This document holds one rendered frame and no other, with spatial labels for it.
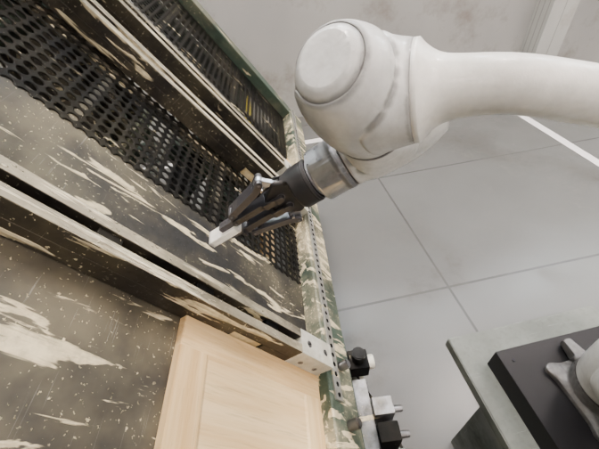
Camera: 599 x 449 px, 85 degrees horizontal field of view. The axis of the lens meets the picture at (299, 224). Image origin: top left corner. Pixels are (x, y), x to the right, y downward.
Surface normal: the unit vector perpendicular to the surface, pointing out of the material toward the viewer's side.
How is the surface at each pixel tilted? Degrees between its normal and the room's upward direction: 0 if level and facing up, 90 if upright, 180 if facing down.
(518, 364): 2
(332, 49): 50
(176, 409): 56
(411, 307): 0
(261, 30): 90
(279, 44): 90
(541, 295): 0
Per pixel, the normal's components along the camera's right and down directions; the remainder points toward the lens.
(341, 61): -0.61, -0.07
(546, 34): 0.18, 0.66
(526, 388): -0.11, -0.71
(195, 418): 0.78, -0.50
